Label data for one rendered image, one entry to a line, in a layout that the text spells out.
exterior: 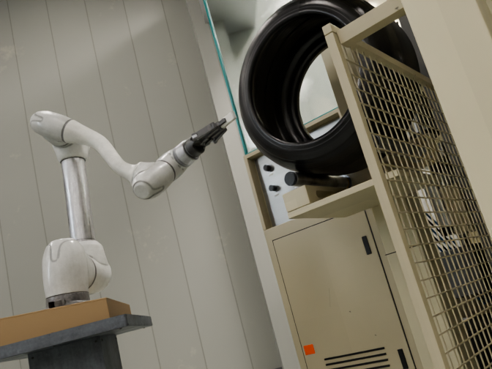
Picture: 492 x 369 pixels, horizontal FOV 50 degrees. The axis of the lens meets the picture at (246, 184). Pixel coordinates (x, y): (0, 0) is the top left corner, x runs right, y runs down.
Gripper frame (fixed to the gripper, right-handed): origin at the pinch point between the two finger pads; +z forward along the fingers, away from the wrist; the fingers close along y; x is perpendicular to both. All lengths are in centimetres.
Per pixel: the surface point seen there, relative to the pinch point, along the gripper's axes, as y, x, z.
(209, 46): 239, -217, -141
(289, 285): 50, 55, -37
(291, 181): -10.9, 37.2, 19.7
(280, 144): -12.0, 25.5, 22.1
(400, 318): 50, 85, 4
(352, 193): -11, 50, 36
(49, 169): 142, -166, -307
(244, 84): -11.6, 0.4, 18.8
